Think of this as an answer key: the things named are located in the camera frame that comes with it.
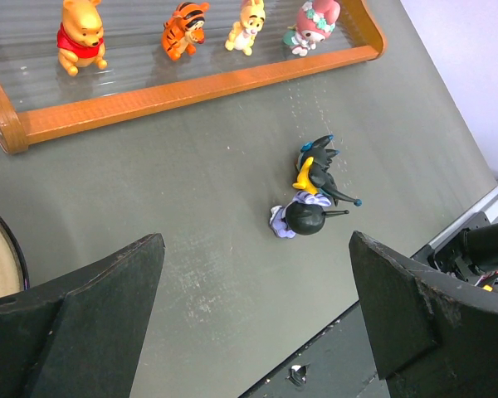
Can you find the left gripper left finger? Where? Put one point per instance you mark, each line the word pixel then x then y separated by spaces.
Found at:
pixel 81 335

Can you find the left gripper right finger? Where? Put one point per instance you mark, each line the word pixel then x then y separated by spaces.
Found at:
pixel 431 335

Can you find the pink rabbit toy figure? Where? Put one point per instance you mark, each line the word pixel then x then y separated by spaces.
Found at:
pixel 315 22

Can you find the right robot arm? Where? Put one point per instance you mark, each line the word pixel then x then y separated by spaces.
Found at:
pixel 469 254

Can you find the orange wooden shelf rack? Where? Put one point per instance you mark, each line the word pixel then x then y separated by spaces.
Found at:
pixel 20 130

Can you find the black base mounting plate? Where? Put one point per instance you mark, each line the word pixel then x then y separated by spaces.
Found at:
pixel 336 362

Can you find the black purple small toy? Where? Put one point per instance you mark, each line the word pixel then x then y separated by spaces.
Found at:
pixel 305 214

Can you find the black spiky toy figure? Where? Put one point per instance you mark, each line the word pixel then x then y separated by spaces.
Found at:
pixel 313 171

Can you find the yellow bear toy figure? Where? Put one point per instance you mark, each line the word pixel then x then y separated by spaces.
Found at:
pixel 80 39

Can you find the orange tiger toy figure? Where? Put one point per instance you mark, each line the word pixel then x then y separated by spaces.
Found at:
pixel 184 30

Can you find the tan rabbit toy figure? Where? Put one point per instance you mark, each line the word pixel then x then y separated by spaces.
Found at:
pixel 251 21

